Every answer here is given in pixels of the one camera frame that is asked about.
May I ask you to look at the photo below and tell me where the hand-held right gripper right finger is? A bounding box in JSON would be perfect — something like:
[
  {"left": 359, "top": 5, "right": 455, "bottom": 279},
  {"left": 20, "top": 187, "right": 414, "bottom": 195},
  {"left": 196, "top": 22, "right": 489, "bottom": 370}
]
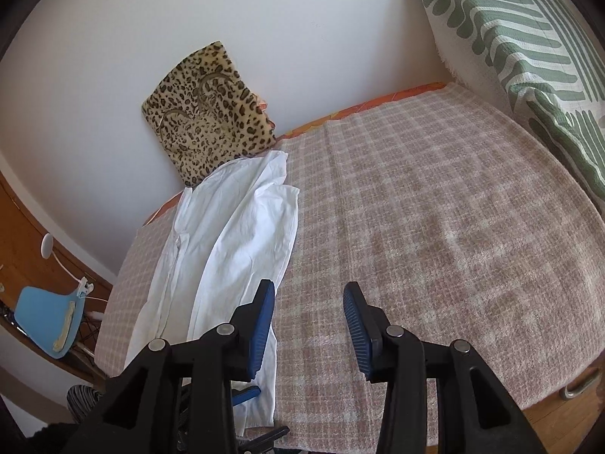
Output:
[{"left": 343, "top": 282, "right": 549, "bottom": 454}]

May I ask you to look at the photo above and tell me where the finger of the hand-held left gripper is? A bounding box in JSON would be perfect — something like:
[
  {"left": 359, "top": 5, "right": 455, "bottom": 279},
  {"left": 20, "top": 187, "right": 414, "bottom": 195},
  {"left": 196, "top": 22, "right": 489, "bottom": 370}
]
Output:
[
  {"left": 237, "top": 426, "right": 290, "bottom": 451},
  {"left": 231, "top": 385, "right": 262, "bottom": 406}
]

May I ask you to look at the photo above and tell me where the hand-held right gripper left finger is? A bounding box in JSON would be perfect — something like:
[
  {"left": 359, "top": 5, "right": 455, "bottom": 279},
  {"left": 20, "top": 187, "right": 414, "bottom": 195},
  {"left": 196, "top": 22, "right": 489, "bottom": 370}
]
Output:
[{"left": 71, "top": 280, "right": 276, "bottom": 454}]

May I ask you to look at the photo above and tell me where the white shirt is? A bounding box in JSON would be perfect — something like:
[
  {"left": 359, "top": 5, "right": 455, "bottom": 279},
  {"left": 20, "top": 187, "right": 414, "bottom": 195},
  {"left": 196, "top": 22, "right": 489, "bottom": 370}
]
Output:
[{"left": 124, "top": 150, "right": 301, "bottom": 438}]

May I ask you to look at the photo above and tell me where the beige plaid blanket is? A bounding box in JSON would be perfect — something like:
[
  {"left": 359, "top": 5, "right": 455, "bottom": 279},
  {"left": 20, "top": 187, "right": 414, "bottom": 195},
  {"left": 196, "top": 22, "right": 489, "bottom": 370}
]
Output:
[{"left": 93, "top": 81, "right": 605, "bottom": 452}]

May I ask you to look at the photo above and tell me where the striped cloth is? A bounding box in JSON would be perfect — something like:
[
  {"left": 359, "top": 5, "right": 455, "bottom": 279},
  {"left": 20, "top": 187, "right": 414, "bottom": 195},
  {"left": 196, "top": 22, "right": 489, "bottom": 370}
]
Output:
[{"left": 66, "top": 384, "right": 104, "bottom": 424}]

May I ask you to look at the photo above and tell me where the beige cloth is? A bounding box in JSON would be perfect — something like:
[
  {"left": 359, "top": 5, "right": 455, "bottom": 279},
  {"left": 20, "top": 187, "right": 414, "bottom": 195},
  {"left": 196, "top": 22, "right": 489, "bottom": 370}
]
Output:
[{"left": 53, "top": 302, "right": 76, "bottom": 353}]

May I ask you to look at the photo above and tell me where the dark cloth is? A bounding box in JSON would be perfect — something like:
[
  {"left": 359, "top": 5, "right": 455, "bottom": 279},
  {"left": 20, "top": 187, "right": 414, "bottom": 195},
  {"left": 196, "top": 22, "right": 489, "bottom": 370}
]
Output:
[{"left": 28, "top": 423, "right": 79, "bottom": 454}]

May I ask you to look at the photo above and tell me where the blue chair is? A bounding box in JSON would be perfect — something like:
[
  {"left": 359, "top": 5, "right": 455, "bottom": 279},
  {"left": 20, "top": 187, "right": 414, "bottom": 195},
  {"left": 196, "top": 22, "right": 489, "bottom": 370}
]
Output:
[{"left": 14, "top": 286, "right": 102, "bottom": 370}]

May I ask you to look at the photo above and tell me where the leopard print cushion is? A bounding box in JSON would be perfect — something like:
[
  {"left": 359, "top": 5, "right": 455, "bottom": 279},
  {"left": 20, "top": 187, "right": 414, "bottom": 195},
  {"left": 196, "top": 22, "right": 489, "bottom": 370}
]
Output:
[{"left": 141, "top": 41, "right": 277, "bottom": 187}]

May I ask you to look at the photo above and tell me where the white clip lamp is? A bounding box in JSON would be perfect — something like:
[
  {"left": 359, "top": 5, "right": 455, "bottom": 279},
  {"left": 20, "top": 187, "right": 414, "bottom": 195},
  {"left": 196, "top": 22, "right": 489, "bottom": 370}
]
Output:
[{"left": 40, "top": 233, "right": 93, "bottom": 299}]

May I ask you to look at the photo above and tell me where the green striped white blanket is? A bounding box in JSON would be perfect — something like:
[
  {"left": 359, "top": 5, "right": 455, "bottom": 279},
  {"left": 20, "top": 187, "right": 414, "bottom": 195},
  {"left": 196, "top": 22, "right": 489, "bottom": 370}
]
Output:
[{"left": 407, "top": 0, "right": 605, "bottom": 204}]

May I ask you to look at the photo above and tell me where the metal handle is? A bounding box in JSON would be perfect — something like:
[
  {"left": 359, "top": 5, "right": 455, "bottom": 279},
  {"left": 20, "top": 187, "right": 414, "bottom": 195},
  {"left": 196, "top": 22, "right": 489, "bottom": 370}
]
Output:
[{"left": 560, "top": 370, "right": 601, "bottom": 399}]

